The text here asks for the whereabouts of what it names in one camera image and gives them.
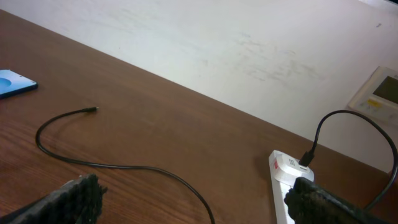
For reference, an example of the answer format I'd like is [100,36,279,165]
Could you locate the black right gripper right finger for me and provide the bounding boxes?
[284,177,388,224]

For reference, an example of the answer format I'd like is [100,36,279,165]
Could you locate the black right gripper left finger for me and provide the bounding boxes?
[1,174,108,224]

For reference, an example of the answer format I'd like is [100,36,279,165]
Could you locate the black USB charging cable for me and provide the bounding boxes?
[35,106,398,224]

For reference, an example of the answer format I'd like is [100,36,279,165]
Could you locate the blue Galaxy smartphone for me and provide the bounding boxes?
[1,70,39,99]

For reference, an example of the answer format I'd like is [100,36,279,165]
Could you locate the white USB charger adapter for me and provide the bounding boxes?
[273,153,314,186]

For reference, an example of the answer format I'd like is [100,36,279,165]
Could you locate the white power strip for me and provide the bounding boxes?
[268,149,315,224]

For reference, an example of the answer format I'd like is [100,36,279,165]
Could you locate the white wall control panel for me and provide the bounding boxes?
[348,67,398,126]

